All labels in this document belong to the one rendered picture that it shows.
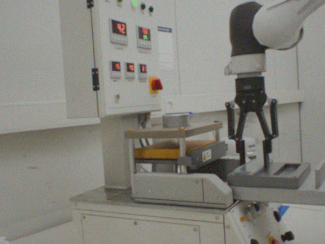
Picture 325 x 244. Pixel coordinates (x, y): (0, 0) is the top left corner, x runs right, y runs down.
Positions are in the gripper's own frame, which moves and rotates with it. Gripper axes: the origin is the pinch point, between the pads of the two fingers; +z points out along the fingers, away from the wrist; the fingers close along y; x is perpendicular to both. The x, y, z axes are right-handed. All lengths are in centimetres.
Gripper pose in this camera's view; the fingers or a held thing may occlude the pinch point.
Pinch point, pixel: (254, 154)
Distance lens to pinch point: 104.9
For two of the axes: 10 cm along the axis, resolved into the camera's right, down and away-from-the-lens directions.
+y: 8.8, -0.4, -4.8
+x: 4.7, -0.8, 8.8
